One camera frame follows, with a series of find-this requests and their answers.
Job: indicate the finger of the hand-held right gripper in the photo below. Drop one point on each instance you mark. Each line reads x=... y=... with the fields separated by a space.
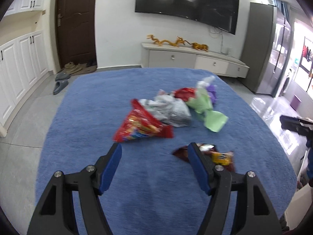
x=289 y=123

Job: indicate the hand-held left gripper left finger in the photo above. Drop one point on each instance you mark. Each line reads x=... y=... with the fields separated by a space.
x=111 y=166

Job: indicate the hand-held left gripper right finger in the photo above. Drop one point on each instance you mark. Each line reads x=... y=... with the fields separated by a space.
x=198 y=166

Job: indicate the dark brown snack wrapper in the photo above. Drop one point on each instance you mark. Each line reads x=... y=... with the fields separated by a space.
x=220 y=158

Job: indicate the red snack bag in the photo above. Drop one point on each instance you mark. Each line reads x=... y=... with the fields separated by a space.
x=137 y=127

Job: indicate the silver plastic bag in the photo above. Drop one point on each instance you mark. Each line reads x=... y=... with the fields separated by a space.
x=171 y=110

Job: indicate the green snack bag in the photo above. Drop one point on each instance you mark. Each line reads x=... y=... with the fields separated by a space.
x=200 y=102

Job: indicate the purple wrapper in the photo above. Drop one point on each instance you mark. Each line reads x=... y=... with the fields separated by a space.
x=212 y=94

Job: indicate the red wrapper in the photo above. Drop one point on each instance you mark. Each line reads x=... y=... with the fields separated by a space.
x=183 y=93

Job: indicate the white plastic wrapper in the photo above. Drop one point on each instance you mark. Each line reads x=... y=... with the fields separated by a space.
x=207 y=80

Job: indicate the person's right forearm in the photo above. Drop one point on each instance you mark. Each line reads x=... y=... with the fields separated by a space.
x=310 y=166

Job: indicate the purple stool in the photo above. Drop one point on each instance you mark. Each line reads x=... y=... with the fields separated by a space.
x=298 y=102

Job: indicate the blue plush blanket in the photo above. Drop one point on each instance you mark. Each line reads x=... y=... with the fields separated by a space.
x=97 y=102

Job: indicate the hanging clothes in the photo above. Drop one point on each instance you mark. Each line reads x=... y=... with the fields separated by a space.
x=308 y=53

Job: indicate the grey refrigerator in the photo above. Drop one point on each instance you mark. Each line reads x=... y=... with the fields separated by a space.
x=264 y=49

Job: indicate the grey slipper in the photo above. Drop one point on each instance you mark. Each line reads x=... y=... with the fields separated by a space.
x=63 y=76
x=60 y=87

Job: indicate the beige shoes pile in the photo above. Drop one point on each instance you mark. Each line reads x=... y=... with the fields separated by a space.
x=74 y=68

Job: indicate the white television cabinet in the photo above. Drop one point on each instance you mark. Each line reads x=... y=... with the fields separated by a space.
x=185 y=60

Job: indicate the blue striped curtain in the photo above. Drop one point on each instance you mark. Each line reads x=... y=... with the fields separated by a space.
x=283 y=7

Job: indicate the short golden dragon figurine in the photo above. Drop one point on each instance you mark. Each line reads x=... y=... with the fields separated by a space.
x=200 y=46

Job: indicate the long golden dragon figurine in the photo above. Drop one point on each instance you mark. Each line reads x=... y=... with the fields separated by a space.
x=168 y=42

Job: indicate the white floor cabinet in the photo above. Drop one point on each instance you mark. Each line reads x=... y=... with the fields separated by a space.
x=22 y=68

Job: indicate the dark brown door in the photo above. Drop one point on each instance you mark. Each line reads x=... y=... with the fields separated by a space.
x=75 y=24

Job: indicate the black wall television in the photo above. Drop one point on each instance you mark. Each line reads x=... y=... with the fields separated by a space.
x=185 y=0

